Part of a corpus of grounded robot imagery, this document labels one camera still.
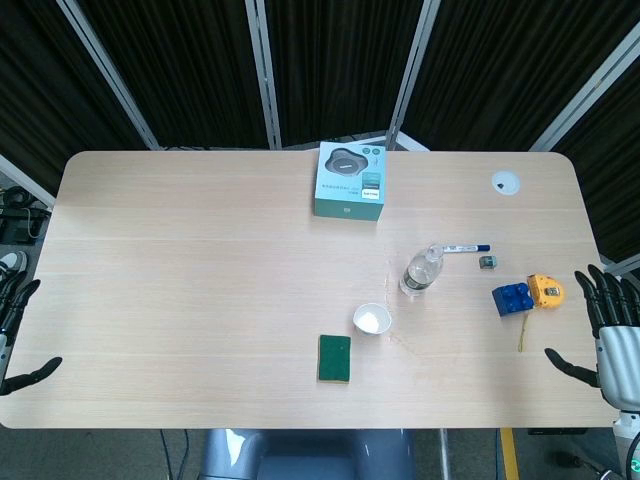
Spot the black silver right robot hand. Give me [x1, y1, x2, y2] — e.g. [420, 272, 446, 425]
[543, 263, 640, 410]

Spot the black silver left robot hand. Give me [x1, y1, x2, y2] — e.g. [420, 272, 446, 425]
[0, 277, 64, 397]

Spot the clear plastic water bottle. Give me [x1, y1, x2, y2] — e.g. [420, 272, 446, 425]
[398, 243, 446, 299]

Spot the white paper cup blue flower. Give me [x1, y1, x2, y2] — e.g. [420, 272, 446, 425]
[352, 302, 392, 336]

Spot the grey white sneaker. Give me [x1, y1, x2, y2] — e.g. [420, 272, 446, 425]
[0, 249, 29, 281]

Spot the blue toy building block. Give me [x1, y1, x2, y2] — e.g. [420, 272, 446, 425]
[491, 282, 535, 318]

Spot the black ribbed screen panel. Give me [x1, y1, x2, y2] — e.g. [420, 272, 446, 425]
[77, 0, 271, 150]
[402, 0, 640, 152]
[0, 0, 152, 201]
[263, 0, 427, 149]
[552, 44, 640, 264]

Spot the white marker pen blue cap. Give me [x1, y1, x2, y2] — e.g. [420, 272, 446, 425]
[442, 242, 492, 255]

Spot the white table leg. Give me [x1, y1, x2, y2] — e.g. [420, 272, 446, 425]
[438, 428, 454, 480]

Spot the green yellow scrubbing sponge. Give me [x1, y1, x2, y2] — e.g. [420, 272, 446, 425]
[317, 334, 352, 386]

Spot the teal speaker product box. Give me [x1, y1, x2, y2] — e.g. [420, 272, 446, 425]
[313, 141, 390, 225]

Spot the grey blue robot torso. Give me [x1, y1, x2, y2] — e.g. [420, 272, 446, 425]
[199, 428, 417, 480]

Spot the black equipment box with cables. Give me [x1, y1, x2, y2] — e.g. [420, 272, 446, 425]
[0, 185, 52, 245]

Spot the yellow tape measure with strap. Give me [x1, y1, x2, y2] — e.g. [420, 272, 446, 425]
[517, 273, 569, 354]

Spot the grey metal screen frame post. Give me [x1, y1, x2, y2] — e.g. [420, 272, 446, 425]
[386, 0, 442, 150]
[55, 0, 162, 150]
[0, 153, 56, 209]
[243, 0, 283, 150]
[528, 22, 640, 152]

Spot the white round cable grommet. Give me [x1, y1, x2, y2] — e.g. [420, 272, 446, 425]
[490, 170, 521, 196]

